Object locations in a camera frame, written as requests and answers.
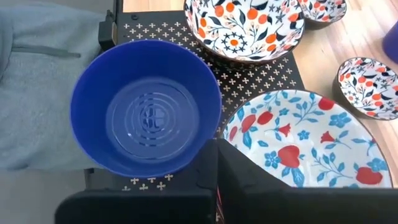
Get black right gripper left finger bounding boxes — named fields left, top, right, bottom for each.
left=166, top=139, right=220, bottom=190

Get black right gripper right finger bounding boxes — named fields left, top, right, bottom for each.
left=219, top=139, right=296, bottom=224

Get large blue plastic bowl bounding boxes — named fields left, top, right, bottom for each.
left=69, top=39, right=223, bottom=179

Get large orange-flower ceramic bowl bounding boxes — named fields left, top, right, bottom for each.
left=183, top=0, right=306, bottom=65

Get small orange-flower ceramic bowl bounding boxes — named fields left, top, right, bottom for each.
left=331, top=57, right=398, bottom=121
left=297, top=0, right=348, bottom=30

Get small blue plastic bowl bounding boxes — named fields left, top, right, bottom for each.
left=381, top=20, right=398, bottom=65

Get large red-flower ceramic bowl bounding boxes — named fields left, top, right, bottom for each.
left=221, top=89, right=394, bottom=189

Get black perforated metal rack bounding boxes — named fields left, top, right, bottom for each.
left=83, top=11, right=306, bottom=192

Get grey cloth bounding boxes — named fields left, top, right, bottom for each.
left=0, top=0, right=116, bottom=171

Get black frame bracket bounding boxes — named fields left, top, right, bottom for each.
left=98, top=9, right=118, bottom=52

